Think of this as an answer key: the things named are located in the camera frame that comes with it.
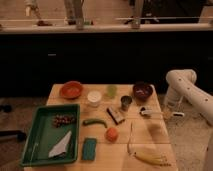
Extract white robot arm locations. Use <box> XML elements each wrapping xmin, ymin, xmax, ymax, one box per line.
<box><xmin>163</xmin><ymin>69</ymin><xmax>213</xmax><ymax>171</ymax></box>

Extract light green cup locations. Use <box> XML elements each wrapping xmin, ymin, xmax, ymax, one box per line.
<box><xmin>106</xmin><ymin>84</ymin><xmax>117</xmax><ymax>98</ymax></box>

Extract white round container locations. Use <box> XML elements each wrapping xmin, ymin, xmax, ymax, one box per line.
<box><xmin>87</xmin><ymin>91</ymin><xmax>102</xmax><ymax>107</ymax></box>

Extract small metal cup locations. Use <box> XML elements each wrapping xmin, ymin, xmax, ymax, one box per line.
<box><xmin>121</xmin><ymin>96</ymin><xmax>132</xmax><ymax>111</ymax></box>

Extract dark rectangular block eraser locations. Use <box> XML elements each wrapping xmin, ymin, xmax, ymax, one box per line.
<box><xmin>106</xmin><ymin>107</ymin><xmax>125</xmax><ymax>125</ymax></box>

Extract dark brown bowl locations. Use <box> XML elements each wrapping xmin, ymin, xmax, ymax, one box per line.
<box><xmin>133</xmin><ymin>82</ymin><xmax>153</xmax><ymax>101</ymax></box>

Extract orange bowl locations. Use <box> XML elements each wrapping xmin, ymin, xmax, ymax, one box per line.
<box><xmin>59</xmin><ymin>81</ymin><xmax>83</xmax><ymax>99</ymax></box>

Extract metal knife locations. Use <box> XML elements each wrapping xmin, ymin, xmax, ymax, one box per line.
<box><xmin>127</xmin><ymin>123</ymin><xmax>133</xmax><ymax>155</ymax></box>

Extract orange fruit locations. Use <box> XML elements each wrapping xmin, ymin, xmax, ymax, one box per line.
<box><xmin>105</xmin><ymin>127</ymin><xmax>118</xmax><ymax>142</ymax></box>

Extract bunch of red grapes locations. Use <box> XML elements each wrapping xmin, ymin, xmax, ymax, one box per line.
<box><xmin>53</xmin><ymin>115</ymin><xmax>76</xmax><ymax>128</ymax></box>

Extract green sponge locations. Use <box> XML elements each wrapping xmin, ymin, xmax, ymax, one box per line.
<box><xmin>82</xmin><ymin>138</ymin><xmax>97</xmax><ymax>161</ymax></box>

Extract green plastic tray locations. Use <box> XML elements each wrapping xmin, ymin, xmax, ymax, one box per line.
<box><xmin>20</xmin><ymin>104</ymin><xmax>80</xmax><ymax>167</ymax></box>

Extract yellow banana bunch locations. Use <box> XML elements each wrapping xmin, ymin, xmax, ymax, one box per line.
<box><xmin>134</xmin><ymin>151</ymin><xmax>170</xmax><ymax>166</ymax></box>

